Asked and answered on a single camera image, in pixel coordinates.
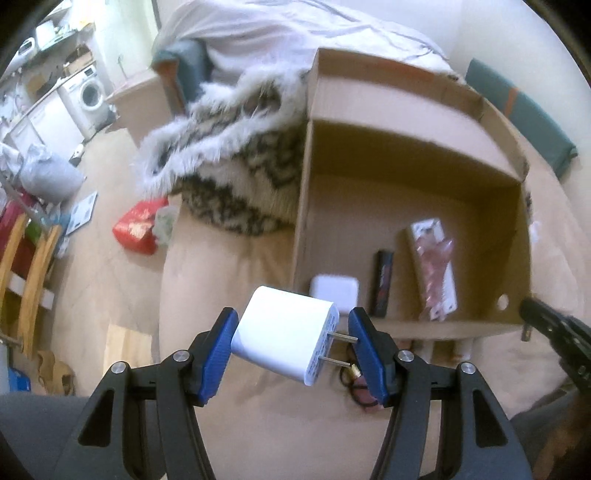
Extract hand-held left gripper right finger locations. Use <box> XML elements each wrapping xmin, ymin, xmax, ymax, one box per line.
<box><xmin>347</xmin><ymin>307</ymin><xmax>536</xmax><ymax>480</ymax></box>

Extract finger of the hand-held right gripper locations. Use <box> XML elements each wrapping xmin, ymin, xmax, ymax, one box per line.
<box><xmin>519</xmin><ymin>298</ymin><xmax>591</xmax><ymax>361</ymax></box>

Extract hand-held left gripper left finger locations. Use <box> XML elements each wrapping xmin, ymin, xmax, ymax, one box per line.
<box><xmin>62</xmin><ymin>307</ymin><xmax>241</xmax><ymax>480</ymax></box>

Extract small pink plastic item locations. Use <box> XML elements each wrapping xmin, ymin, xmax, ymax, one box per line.
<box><xmin>351</xmin><ymin>374</ymin><xmax>386</xmax><ymax>411</ymax></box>

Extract white power adapter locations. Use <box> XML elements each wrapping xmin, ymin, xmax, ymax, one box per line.
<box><xmin>231</xmin><ymin>286</ymin><xmax>357</xmax><ymax>386</ymax></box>

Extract white earbuds case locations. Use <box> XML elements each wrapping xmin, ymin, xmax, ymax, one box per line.
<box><xmin>309</xmin><ymin>275</ymin><xmax>360</xmax><ymax>315</ymax></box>

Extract black cosmetic tube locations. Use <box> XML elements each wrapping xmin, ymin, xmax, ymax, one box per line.
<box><xmin>372</xmin><ymin>249</ymin><xmax>395</xmax><ymax>318</ymax></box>

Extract pink packaged item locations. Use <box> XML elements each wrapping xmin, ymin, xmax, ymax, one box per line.
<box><xmin>406</xmin><ymin>218</ymin><xmax>459</xmax><ymax>322</ymax></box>

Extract cardboard box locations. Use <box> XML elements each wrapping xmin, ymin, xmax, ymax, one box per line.
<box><xmin>291</xmin><ymin>46</ymin><xmax>532</xmax><ymax>340</ymax></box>

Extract light wooden board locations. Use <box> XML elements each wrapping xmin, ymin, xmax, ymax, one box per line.
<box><xmin>104</xmin><ymin>323</ymin><xmax>154</xmax><ymax>370</ymax></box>

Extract white plastic bag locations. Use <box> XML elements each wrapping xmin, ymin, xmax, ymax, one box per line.
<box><xmin>154</xmin><ymin>205</ymin><xmax>178</xmax><ymax>247</ymax></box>

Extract red gift bag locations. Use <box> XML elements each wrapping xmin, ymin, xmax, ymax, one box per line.
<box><xmin>113</xmin><ymin>198</ymin><xmax>169</xmax><ymax>256</ymax></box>

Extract brown slippers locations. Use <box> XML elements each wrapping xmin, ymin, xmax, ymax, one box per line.
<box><xmin>34</xmin><ymin>351</ymin><xmax>77</xmax><ymax>395</ymax></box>

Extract fluffy patterned blanket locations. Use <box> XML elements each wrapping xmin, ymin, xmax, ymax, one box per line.
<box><xmin>134</xmin><ymin>69</ymin><xmax>536</xmax><ymax>238</ymax></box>

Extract wooden chair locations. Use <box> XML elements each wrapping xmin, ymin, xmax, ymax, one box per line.
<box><xmin>0</xmin><ymin>215</ymin><xmax>63</xmax><ymax>358</ymax></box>

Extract pale blue bathroom scale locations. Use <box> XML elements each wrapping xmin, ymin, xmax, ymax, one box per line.
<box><xmin>65</xmin><ymin>191</ymin><xmax>99</xmax><ymax>236</ymax></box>

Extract teal cushion with orange stripe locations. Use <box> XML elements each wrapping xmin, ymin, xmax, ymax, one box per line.
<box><xmin>464</xmin><ymin>58</ymin><xmax>578</xmax><ymax>180</ymax></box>
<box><xmin>152</xmin><ymin>39</ymin><xmax>213</xmax><ymax>116</ymax></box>

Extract grey plastic bag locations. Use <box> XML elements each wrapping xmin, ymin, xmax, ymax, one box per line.
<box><xmin>21</xmin><ymin>144</ymin><xmax>86</xmax><ymax>204</ymax></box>

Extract beige bedside cabinet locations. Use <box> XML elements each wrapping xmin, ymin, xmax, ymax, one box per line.
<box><xmin>107</xmin><ymin>74</ymin><xmax>178</xmax><ymax>144</ymax></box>

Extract white washing machine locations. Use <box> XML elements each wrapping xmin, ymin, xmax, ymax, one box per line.
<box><xmin>62</xmin><ymin>65</ymin><xmax>112</xmax><ymax>139</ymax></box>

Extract white kitchen counter cabinet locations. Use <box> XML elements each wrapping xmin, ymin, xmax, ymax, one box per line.
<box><xmin>0</xmin><ymin>78</ymin><xmax>86</xmax><ymax>153</ymax></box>

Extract white duvet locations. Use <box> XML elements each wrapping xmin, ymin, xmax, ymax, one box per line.
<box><xmin>154</xmin><ymin>0</ymin><xmax>451</xmax><ymax>88</ymax></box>

